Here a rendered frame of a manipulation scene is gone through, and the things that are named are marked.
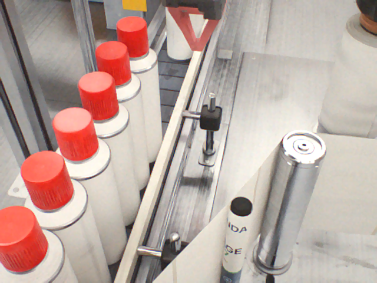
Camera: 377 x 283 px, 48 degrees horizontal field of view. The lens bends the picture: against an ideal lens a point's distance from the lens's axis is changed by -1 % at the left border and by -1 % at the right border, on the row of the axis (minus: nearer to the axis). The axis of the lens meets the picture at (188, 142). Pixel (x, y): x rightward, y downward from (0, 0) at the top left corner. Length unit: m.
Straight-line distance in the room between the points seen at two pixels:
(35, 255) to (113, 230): 0.15
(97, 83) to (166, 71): 0.36
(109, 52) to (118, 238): 0.20
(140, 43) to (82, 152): 0.16
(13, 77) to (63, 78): 0.34
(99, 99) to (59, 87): 0.44
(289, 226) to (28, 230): 0.24
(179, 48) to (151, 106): 0.25
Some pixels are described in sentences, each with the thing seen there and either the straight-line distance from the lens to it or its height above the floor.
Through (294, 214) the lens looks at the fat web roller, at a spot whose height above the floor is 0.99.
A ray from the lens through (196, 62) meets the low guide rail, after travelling 0.70.
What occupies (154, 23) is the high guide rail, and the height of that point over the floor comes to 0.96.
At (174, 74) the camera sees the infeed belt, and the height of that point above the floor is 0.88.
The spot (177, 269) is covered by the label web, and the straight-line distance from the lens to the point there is 0.31.
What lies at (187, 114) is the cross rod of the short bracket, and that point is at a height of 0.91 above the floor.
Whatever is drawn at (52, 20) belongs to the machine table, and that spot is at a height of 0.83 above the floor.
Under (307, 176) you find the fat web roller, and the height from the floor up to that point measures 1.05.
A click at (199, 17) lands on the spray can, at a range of 0.79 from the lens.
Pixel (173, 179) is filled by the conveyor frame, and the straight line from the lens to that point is 0.57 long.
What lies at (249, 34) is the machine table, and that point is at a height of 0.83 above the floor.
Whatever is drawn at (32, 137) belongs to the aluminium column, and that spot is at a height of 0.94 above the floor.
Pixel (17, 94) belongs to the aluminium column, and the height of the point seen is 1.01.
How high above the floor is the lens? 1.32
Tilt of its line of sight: 46 degrees down
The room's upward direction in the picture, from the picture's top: straight up
